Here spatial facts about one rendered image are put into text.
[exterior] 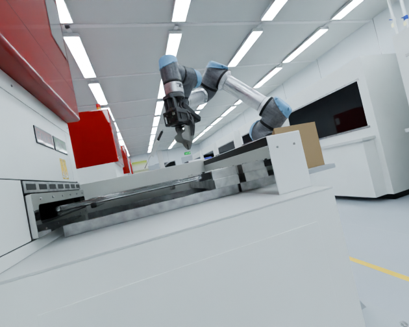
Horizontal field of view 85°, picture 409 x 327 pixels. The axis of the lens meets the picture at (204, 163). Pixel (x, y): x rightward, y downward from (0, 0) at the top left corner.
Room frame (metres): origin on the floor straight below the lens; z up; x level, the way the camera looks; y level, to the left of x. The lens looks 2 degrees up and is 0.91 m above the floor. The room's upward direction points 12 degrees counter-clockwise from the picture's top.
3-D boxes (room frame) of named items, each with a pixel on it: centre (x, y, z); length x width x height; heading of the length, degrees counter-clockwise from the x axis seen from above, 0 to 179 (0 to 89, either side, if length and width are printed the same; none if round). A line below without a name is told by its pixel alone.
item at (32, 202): (0.68, 0.44, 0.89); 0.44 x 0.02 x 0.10; 16
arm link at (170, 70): (0.85, 0.05, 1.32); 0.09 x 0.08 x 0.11; 139
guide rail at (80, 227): (0.65, 0.15, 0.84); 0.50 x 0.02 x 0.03; 106
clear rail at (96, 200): (0.58, 0.19, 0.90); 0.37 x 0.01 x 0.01; 106
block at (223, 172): (0.69, -0.05, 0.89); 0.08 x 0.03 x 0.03; 106
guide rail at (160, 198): (0.91, 0.23, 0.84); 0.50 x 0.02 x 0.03; 106
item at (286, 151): (0.79, -0.12, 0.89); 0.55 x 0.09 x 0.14; 16
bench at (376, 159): (3.93, -2.40, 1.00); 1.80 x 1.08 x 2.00; 16
